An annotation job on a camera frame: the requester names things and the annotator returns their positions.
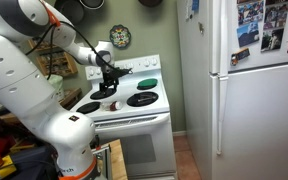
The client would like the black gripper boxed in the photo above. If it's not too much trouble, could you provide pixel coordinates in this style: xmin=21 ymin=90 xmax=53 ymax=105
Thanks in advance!
xmin=99 ymin=65 xmax=125 ymax=95

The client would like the colourful decorative wall plate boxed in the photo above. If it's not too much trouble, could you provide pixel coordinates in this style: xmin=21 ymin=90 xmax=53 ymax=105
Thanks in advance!
xmin=109 ymin=24 xmax=132 ymax=50

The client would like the brown hanging pan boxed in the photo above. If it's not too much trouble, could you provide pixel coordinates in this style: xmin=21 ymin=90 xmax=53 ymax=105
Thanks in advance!
xmin=137 ymin=0 xmax=164 ymax=8

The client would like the long white fridge handle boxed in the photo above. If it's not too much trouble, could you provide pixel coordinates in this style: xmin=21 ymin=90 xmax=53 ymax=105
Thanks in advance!
xmin=215 ymin=75 xmax=230 ymax=156

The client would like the colourful crowd fridge photo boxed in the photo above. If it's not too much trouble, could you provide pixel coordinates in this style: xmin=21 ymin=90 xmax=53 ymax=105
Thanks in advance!
xmin=237 ymin=1 xmax=265 ymax=26

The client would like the white oven door handle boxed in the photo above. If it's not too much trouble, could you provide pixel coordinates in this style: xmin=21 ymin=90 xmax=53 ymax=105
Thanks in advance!
xmin=93 ymin=113 xmax=171 ymax=132

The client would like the hanging pan with light rim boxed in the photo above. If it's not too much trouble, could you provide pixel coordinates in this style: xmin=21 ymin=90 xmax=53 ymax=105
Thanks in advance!
xmin=78 ymin=0 xmax=106 ymax=11

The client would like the dark clip fridge magnet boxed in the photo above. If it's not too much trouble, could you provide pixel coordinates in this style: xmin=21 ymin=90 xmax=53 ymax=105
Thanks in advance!
xmin=230 ymin=48 xmax=251 ymax=67

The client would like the dark blue bin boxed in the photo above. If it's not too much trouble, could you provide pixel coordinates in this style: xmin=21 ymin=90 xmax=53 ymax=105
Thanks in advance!
xmin=3 ymin=143 xmax=61 ymax=180

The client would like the white paper note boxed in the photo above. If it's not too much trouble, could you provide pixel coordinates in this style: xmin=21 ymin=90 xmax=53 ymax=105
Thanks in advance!
xmin=184 ymin=0 xmax=194 ymax=22

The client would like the white electric stove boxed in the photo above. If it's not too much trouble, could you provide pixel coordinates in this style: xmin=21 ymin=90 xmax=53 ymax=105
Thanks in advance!
xmin=68 ymin=54 xmax=179 ymax=180

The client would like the dark portrait fridge photo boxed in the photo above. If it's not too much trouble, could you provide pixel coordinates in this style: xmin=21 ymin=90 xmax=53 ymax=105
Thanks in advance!
xmin=260 ymin=28 xmax=285 ymax=53

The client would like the orange cable clip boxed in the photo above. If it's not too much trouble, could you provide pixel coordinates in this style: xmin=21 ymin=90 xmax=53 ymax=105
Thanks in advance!
xmin=39 ymin=0 xmax=62 ymax=28

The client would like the green round lid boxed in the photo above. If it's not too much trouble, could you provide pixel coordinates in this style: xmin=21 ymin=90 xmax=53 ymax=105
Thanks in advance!
xmin=137 ymin=78 xmax=159 ymax=90

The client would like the wooden side counter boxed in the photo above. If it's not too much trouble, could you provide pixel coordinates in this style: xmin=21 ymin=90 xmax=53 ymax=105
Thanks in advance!
xmin=59 ymin=87 xmax=84 ymax=110

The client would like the pale green plastic bag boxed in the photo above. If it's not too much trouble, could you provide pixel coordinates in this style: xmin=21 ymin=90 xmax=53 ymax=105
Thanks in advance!
xmin=47 ymin=74 xmax=65 ymax=101

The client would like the people group fridge photo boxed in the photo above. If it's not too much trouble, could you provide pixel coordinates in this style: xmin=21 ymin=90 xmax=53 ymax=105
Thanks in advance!
xmin=263 ymin=3 xmax=288 ymax=30

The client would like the large black coil burner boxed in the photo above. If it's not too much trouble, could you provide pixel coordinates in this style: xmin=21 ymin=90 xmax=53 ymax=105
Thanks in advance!
xmin=126 ymin=91 xmax=160 ymax=108
xmin=89 ymin=87 xmax=118 ymax=101

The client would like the white refrigerator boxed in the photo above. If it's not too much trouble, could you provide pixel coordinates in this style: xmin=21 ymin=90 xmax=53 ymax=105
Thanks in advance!
xmin=176 ymin=0 xmax=288 ymax=180

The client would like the blue fridge magnet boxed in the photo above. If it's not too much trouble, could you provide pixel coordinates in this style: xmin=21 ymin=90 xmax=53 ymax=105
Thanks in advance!
xmin=191 ymin=0 xmax=200 ymax=13

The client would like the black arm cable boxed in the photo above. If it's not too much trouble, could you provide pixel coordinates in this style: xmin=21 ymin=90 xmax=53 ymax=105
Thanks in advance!
xmin=25 ymin=20 xmax=133 ymax=81

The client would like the brass magnet clip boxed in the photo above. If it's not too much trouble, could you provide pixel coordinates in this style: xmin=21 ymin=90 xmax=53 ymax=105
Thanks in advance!
xmin=197 ymin=21 xmax=205 ymax=36

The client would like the dark hanging frying pan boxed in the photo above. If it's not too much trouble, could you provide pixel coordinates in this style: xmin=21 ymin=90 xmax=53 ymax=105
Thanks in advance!
xmin=53 ymin=0 xmax=85 ymax=25

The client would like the aluminium frame rail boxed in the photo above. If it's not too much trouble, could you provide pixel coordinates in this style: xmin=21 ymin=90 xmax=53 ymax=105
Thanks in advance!
xmin=90 ymin=143 xmax=114 ymax=180

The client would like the blue sky fridge photo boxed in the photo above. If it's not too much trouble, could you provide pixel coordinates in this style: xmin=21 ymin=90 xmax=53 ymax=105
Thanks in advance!
xmin=236 ymin=21 xmax=261 ymax=48

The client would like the short white fridge handle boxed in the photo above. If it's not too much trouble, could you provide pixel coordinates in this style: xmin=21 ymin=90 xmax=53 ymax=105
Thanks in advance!
xmin=209 ymin=0 xmax=230 ymax=77

